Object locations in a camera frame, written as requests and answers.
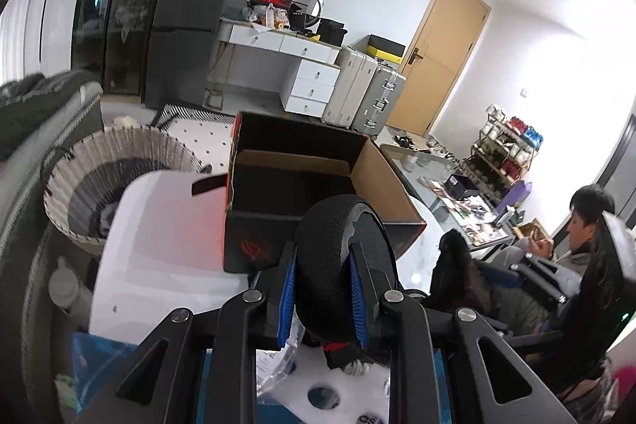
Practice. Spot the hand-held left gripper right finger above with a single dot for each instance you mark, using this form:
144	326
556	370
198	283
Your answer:
358	305

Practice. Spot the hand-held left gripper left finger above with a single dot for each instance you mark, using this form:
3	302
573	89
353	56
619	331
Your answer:
288	300

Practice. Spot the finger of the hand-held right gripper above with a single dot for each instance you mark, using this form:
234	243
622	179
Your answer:
541	277

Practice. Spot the clear plastic bag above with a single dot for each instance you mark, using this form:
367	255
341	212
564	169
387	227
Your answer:
273	364

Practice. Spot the black fuzzy pouch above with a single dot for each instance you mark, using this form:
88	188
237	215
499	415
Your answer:
457	275

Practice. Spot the white foam piece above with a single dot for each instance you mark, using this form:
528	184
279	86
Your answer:
343	389

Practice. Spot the black cardboard box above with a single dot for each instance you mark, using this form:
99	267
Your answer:
278	185

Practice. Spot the purple paper bag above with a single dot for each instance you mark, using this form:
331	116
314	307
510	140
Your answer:
514	200

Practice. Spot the small black box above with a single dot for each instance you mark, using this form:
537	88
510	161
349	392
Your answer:
462	185

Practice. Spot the shoe rack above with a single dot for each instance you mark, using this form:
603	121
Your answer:
502	156

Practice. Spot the glass table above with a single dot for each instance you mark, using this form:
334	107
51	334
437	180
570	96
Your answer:
412	165

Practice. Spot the black slippers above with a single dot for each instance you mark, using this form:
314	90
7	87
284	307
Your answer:
407	141

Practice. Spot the black white patterned rug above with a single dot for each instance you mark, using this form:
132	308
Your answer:
198	136

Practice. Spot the silver suitcase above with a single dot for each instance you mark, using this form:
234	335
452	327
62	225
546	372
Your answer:
377	101

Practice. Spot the grey bottle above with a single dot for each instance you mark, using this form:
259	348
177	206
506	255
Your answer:
69	295

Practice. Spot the beige suitcase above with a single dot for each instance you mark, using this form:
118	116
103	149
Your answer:
348	86

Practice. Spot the white desk with drawers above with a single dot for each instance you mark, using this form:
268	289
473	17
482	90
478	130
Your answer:
308	76

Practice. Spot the white wicker basket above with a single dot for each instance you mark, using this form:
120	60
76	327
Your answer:
124	146

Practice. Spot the wooden door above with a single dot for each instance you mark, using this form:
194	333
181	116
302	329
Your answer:
442	56

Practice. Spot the black yellow box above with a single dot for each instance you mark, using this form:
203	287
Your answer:
385	44

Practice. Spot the black bag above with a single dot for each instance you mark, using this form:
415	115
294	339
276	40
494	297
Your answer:
330	31

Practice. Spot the grey sofa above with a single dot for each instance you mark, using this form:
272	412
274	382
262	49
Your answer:
30	185

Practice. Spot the snack package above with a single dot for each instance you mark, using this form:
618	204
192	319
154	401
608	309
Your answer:
276	14

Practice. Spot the round mirror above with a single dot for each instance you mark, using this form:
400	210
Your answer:
310	4

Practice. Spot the dark grey refrigerator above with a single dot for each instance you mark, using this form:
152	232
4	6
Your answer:
194	6

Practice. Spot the dark padded jacket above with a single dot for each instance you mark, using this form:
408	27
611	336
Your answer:
30	116

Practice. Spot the glass display cabinet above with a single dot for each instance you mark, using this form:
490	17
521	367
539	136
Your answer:
114	6

